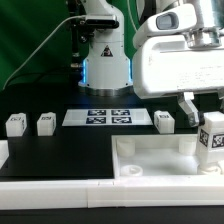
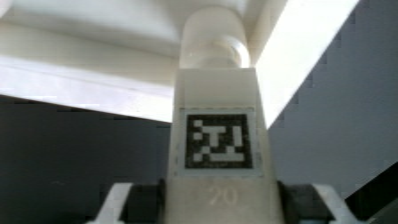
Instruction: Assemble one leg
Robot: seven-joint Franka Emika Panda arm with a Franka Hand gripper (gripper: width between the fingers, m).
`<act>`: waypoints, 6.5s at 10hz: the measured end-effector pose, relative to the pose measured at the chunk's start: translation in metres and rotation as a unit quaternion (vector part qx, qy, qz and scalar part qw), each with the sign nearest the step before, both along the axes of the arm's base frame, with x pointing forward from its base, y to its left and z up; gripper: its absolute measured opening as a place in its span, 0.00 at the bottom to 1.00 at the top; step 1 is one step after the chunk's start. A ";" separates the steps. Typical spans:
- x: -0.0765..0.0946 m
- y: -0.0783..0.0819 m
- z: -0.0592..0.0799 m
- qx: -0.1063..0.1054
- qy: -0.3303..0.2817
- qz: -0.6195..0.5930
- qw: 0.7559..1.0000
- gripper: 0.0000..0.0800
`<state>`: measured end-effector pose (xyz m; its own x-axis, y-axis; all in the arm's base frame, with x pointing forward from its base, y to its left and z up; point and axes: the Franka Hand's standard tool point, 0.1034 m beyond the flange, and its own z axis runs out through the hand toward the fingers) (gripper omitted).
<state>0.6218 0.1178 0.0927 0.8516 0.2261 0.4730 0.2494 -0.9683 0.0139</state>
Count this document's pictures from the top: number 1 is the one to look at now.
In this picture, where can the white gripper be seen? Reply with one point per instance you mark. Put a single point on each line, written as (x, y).
(165, 65)

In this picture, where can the white square tabletop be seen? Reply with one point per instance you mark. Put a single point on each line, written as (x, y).
(139, 156)

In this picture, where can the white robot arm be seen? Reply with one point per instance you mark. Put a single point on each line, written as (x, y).
(98, 39)

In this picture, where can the white front fence bar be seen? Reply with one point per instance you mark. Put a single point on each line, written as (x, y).
(130, 192)

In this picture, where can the white fence bar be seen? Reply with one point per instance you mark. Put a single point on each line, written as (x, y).
(4, 152)
(130, 192)

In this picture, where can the white marker sheet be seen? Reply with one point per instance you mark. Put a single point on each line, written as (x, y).
(106, 117)

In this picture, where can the white left fence bar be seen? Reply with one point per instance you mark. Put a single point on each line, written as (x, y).
(4, 152)

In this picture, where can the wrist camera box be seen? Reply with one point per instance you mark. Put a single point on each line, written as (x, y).
(176, 20)

